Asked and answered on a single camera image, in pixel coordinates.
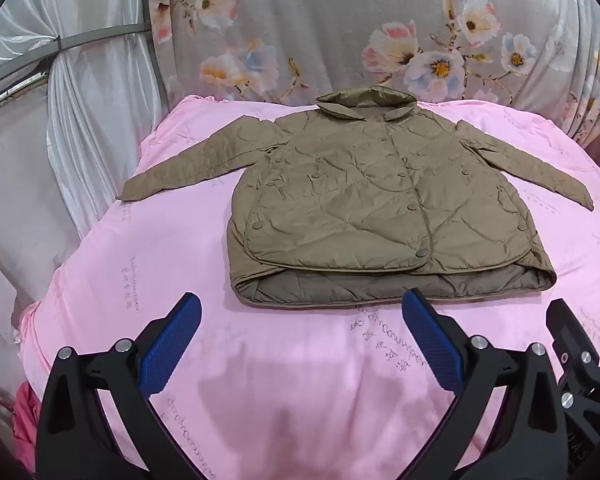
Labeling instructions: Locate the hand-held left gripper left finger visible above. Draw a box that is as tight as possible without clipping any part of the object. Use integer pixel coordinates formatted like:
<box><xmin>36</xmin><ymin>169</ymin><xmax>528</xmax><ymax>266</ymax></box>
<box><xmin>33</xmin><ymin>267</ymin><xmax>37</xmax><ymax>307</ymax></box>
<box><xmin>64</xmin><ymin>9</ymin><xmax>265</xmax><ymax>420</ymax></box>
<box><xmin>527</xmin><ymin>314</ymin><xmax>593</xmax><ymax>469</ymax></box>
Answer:
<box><xmin>35</xmin><ymin>292</ymin><xmax>203</xmax><ymax>480</ymax></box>

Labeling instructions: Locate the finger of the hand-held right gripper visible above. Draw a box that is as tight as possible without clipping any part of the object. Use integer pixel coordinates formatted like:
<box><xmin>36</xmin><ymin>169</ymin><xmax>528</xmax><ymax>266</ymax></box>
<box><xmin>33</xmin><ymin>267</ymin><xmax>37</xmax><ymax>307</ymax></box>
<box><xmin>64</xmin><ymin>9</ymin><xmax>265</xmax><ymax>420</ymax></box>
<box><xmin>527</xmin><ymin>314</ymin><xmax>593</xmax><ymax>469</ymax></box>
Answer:
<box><xmin>545</xmin><ymin>298</ymin><xmax>600</xmax><ymax>480</ymax></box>

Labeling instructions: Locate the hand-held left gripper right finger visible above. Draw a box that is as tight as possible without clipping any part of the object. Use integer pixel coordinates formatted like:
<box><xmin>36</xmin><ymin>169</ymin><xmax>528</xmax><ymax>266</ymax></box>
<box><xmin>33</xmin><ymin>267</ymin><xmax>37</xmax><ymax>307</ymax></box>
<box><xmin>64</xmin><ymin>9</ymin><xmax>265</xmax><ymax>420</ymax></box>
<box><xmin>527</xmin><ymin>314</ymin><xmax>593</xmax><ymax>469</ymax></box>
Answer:
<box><xmin>401</xmin><ymin>288</ymin><xmax>569</xmax><ymax>480</ymax></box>

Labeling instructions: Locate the olive quilted jacket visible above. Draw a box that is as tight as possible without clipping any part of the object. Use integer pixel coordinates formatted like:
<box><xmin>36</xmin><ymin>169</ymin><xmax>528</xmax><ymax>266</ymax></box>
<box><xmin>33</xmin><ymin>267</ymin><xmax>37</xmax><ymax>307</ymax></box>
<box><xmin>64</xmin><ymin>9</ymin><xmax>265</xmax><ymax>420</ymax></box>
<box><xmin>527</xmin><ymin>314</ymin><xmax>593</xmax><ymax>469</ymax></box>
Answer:
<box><xmin>116</xmin><ymin>86</ymin><xmax>595</xmax><ymax>307</ymax></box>

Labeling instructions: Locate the pink printed bed sheet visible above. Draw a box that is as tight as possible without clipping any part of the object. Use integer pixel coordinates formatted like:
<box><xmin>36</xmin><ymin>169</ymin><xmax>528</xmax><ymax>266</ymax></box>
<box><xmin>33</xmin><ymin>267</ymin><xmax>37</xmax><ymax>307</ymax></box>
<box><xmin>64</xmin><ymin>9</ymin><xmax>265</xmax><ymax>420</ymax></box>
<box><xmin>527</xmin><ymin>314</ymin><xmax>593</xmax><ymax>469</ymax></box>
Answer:
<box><xmin>17</xmin><ymin>94</ymin><xmax>600</xmax><ymax>480</ymax></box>

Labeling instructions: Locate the dark pink cloth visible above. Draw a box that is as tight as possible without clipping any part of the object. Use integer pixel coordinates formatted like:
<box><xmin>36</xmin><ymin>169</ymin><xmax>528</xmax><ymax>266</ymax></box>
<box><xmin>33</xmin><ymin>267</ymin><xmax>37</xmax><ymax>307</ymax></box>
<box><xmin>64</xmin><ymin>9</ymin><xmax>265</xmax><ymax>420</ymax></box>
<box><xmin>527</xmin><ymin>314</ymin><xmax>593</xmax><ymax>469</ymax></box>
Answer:
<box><xmin>12</xmin><ymin>380</ymin><xmax>45</xmax><ymax>462</ymax></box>

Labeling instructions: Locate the white satin curtain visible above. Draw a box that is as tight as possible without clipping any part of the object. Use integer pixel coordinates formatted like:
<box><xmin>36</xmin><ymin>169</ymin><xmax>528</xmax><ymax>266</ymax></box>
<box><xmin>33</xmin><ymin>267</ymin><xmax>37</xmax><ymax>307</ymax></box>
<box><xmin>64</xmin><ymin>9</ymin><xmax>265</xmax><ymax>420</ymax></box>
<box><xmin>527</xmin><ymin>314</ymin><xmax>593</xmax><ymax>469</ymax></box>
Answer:
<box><xmin>0</xmin><ymin>0</ymin><xmax>173</xmax><ymax>396</ymax></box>

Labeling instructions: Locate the grey floral blanket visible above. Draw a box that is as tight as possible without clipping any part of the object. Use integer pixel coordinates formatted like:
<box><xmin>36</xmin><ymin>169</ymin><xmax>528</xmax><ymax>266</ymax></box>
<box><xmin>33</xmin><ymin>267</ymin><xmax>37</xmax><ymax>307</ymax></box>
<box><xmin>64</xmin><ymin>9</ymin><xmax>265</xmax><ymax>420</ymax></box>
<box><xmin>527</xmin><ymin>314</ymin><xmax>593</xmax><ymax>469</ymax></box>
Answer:
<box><xmin>147</xmin><ymin>0</ymin><xmax>600</xmax><ymax>142</ymax></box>

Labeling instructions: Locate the grey metal rail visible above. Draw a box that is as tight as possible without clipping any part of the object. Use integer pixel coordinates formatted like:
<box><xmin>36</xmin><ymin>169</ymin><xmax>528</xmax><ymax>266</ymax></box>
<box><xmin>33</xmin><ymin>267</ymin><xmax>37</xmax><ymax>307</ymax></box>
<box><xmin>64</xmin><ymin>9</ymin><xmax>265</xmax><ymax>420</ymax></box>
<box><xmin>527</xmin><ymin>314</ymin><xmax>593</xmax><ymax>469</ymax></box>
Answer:
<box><xmin>0</xmin><ymin>9</ymin><xmax>153</xmax><ymax>107</ymax></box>

